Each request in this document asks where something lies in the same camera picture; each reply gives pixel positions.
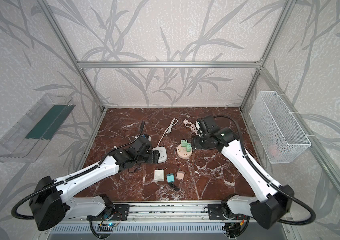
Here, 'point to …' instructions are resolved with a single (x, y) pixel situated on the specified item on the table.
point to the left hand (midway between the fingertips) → (156, 151)
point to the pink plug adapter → (180, 175)
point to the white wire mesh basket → (284, 140)
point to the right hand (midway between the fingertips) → (196, 138)
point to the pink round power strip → (184, 150)
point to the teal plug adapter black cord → (170, 179)
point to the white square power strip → (163, 156)
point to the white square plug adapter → (159, 175)
